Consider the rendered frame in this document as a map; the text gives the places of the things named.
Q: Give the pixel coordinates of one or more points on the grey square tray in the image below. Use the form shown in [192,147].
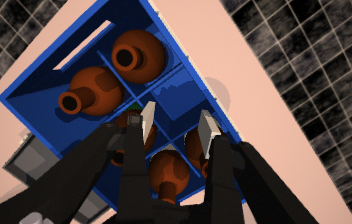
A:
[32,159]

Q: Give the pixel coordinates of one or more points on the blue divided crate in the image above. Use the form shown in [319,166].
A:
[33,96]

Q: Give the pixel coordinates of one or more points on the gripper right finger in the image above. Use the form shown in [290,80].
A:
[270,200]

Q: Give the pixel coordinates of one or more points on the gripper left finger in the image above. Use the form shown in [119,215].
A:
[58,194]

